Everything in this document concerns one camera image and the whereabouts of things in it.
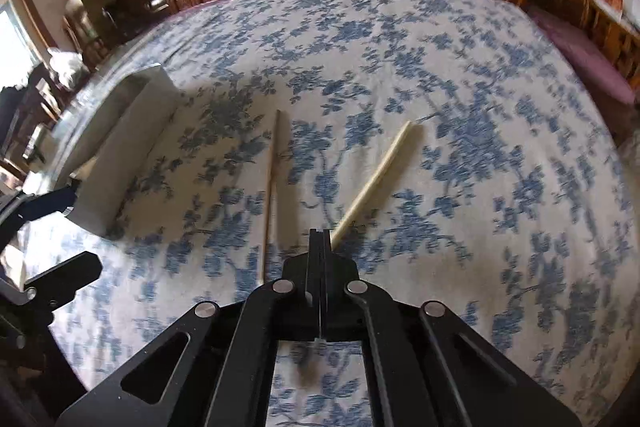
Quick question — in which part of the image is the brown wooden chopstick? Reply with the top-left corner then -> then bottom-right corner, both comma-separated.
261,109 -> 282,285

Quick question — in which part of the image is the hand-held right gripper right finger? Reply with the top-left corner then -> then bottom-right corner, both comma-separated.
320,229 -> 583,427

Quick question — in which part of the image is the window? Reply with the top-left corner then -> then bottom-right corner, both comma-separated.
0,0 -> 43,80

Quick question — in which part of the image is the cream chopstick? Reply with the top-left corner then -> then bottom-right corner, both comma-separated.
330,121 -> 413,248

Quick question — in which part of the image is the white plastic organizer box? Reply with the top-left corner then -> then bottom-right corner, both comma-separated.
62,63 -> 183,238

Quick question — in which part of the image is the wooden chair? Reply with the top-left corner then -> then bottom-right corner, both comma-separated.
62,0 -> 133,62

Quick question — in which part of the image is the wooden side table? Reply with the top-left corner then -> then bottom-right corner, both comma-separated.
589,6 -> 640,88

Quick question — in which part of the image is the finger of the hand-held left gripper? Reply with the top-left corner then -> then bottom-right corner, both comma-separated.
0,186 -> 79,234
22,251 -> 104,309

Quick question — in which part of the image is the blue floral bedspread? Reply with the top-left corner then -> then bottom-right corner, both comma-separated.
22,0 -> 631,427

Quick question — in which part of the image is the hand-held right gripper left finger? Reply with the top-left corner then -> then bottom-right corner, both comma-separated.
55,229 -> 321,427

